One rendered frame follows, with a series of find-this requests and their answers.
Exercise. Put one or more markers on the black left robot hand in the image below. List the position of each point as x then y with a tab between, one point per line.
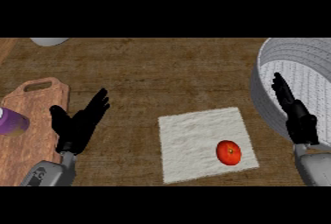
78	125

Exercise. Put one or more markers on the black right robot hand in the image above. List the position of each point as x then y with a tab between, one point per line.
299	119

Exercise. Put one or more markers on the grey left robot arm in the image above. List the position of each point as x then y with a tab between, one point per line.
54	172

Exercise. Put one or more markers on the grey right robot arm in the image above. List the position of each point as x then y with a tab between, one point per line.
316	167

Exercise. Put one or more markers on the white wicker basket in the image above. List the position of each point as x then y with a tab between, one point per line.
298	67

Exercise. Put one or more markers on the red tomato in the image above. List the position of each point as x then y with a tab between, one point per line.
228	152

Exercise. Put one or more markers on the white cloth placemat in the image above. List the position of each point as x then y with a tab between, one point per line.
203	140

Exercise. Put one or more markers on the brown wooden cutting board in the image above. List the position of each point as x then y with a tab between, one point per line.
30	131

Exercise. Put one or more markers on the purple can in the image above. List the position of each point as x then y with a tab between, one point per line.
13	122

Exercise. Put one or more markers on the pale grey rounded object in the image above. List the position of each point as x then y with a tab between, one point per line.
48	41

